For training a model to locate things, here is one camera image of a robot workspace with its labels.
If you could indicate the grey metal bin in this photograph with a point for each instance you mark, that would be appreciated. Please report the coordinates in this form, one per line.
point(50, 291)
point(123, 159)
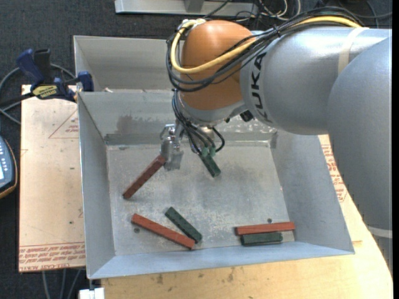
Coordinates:
point(237, 192)

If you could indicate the dark green flat block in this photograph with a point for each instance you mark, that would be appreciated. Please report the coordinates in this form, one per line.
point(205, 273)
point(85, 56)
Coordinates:
point(212, 167)
point(261, 239)
point(183, 224)

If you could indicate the black cylinder on white bracket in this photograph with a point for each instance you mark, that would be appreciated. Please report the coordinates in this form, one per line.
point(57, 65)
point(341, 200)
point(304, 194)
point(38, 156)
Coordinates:
point(247, 116)

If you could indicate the brown cardboard board, red print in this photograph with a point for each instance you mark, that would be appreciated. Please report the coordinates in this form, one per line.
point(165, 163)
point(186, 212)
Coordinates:
point(50, 182)

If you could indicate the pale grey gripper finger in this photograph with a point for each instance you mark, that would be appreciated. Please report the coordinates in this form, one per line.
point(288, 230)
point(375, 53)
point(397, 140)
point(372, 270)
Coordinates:
point(166, 149)
point(176, 161)

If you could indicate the red-brown block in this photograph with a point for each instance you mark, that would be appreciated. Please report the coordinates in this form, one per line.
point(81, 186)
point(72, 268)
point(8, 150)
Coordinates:
point(162, 231)
point(265, 228)
point(143, 177)

